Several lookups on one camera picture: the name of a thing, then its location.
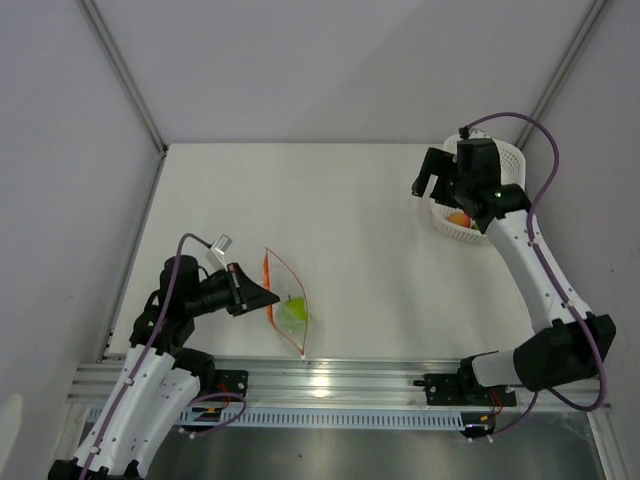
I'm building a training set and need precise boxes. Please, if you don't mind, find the white slotted cable duct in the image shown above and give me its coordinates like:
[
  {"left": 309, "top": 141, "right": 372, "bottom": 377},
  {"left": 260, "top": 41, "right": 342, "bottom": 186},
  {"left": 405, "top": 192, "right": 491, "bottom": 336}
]
[{"left": 87, "top": 407, "right": 464, "bottom": 432}]

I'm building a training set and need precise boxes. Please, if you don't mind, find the purple cable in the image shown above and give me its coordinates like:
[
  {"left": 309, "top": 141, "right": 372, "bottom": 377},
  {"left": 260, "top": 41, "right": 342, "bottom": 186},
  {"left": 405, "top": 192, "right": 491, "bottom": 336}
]
[
  {"left": 77, "top": 232, "right": 249, "bottom": 480},
  {"left": 459, "top": 112, "right": 610, "bottom": 444}
]

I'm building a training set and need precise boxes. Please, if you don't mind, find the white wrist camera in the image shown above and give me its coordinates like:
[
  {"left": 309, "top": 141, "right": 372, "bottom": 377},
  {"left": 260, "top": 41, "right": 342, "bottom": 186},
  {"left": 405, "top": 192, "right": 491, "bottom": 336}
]
[
  {"left": 458, "top": 126, "right": 493, "bottom": 141},
  {"left": 206, "top": 234, "right": 233, "bottom": 268}
]

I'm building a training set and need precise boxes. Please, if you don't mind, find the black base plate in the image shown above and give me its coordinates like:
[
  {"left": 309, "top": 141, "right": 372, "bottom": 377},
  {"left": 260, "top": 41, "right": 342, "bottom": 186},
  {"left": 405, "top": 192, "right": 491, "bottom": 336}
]
[
  {"left": 213, "top": 370, "right": 249, "bottom": 403},
  {"left": 412, "top": 373, "right": 517, "bottom": 407}
]

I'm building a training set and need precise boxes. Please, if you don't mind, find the red yellow peach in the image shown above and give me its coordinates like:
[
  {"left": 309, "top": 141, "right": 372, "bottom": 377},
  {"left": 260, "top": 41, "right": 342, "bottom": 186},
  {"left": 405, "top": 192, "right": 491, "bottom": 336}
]
[{"left": 447, "top": 212, "right": 472, "bottom": 228}]

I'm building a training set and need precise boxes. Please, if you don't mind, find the white perforated plastic basket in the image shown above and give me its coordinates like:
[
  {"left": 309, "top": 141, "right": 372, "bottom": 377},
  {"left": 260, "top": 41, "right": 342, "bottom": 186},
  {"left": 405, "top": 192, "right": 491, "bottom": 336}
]
[{"left": 429, "top": 137, "right": 526, "bottom": 245}]

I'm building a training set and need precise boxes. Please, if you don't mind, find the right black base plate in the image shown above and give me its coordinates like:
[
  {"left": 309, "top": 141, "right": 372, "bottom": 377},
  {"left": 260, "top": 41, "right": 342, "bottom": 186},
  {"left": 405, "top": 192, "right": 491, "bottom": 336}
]
[{"left": 412, "top": 373, "right": 517, "bottom": 407}]

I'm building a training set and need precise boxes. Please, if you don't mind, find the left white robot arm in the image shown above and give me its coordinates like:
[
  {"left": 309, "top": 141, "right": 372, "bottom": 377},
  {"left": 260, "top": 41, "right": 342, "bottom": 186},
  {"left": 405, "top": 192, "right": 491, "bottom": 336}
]
[{"left": 48, "top": 255, "right": 280, "bottom": 479}]

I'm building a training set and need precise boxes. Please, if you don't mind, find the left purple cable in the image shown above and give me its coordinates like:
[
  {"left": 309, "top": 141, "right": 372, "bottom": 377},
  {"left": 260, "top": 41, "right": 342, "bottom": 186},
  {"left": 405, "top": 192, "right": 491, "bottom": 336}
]
[{"left": 77, "top": 232, "right": 249, "bottom": 480}]

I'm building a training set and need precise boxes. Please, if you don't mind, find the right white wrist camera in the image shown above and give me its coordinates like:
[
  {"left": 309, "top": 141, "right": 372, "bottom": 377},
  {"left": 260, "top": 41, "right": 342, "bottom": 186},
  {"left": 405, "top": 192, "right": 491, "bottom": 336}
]
[{"left": 458, "top": 126, "right": 493, "bottom": 141}]

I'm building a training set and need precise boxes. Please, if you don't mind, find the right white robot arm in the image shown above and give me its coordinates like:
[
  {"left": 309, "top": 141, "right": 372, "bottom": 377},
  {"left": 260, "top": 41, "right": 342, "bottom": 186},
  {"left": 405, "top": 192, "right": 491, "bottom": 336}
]
[{"left": 411, "top": 138, "right": 616, "bottom": 404}]

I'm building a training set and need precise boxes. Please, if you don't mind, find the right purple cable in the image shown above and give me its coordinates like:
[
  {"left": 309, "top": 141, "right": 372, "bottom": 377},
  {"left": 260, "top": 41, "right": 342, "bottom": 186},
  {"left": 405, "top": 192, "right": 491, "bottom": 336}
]
[{"left": 459, "top": 112, "right": 610, "bottom": 444}]

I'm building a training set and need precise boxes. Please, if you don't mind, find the aluminium mounting rail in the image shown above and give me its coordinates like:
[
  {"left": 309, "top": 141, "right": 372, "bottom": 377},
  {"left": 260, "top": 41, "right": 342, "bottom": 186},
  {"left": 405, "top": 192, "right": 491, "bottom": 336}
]
[{"left": 65, "top": 356, "right": 599, "bottom": 410}]

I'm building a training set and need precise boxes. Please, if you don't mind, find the clear orange-zipper zip bag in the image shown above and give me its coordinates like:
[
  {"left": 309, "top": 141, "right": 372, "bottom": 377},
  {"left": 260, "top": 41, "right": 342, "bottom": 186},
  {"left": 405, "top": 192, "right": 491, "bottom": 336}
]
[{"left": 262, "top": 247, "right": 324, "bottom": 361}]

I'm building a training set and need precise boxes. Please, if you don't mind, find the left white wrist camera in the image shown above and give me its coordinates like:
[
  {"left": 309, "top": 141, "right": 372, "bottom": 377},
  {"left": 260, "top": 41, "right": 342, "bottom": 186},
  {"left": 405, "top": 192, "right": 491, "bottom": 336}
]
[{"left": 206, "top": 234, "right": 233, "bottom": 268}]

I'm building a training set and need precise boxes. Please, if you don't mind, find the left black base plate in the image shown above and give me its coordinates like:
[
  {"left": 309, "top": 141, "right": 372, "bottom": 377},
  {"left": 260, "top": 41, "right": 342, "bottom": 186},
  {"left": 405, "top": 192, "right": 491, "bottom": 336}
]
[{"left": 213, "top": 370, "right": 249, "bottom": 403}]

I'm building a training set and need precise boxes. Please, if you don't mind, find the green apple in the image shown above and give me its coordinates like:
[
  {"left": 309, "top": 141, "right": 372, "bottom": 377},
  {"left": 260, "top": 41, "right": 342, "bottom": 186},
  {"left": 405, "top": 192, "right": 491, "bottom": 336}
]
[{"left": 278, "top": 297, "right": 308, "bottom": 329}]

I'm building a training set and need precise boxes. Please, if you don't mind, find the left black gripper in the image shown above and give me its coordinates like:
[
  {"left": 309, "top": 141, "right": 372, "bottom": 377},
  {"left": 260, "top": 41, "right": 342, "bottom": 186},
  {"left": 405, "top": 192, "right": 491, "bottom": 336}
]
[{"left": 186, "top": 261, "right": 279, "bottom": 316}]

